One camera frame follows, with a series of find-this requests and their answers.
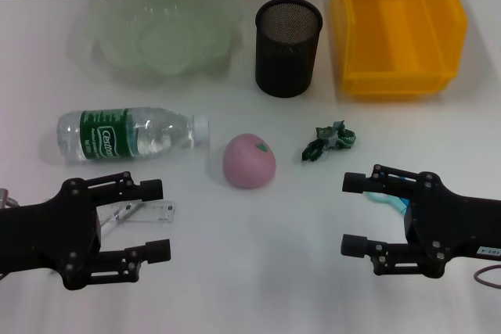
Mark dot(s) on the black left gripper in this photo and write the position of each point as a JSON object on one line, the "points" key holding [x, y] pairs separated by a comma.
{"points": [[47, 232]]}

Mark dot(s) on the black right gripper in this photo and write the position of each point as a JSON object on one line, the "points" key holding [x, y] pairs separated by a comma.
{"points": [[450, 228]]}

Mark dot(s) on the green plastic wrapper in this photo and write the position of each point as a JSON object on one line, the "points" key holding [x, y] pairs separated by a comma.
{"points": [[329, 140]]}

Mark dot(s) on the clear green-label water bottle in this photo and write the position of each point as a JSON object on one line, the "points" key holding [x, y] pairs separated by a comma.
{"points": [[102, 136]]}

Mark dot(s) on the pink peach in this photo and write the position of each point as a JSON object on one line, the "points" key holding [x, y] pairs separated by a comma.
{"points": [[248, 162]]}

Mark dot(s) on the clear plastic ruler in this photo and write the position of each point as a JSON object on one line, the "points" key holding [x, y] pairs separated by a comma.
{"points": [[156, 212]]}

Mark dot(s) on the light blue scissors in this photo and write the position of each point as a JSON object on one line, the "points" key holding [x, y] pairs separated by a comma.
{"points": [[391, 201]]}

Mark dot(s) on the black mesh pen holder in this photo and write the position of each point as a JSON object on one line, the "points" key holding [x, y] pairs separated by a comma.
{"points": [[287, 56]]}

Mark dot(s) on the translucent green fruit bowl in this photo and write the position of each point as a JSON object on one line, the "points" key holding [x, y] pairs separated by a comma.
{"points": [[164, 25]]}

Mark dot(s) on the yellow plastic bin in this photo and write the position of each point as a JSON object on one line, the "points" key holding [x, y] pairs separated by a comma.
{"points": [[395, 17]]}

